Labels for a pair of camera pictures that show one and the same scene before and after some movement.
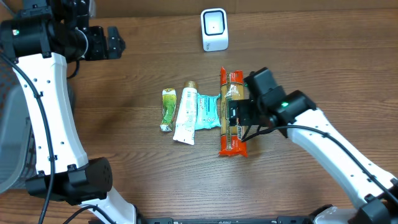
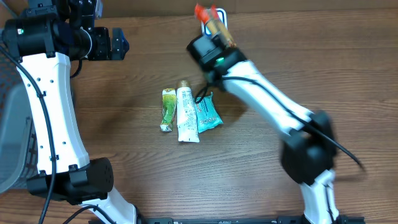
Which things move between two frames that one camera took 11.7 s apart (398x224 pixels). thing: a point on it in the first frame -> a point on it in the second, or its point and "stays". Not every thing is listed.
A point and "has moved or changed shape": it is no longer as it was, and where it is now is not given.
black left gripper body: (101, 42) stays
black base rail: (224, 220) stays
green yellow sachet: (169, 106) stays
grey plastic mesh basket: (18, 151) stays
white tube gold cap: (185, 129) has moved or changed shape
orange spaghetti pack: (232, 87) -> (209, 14)
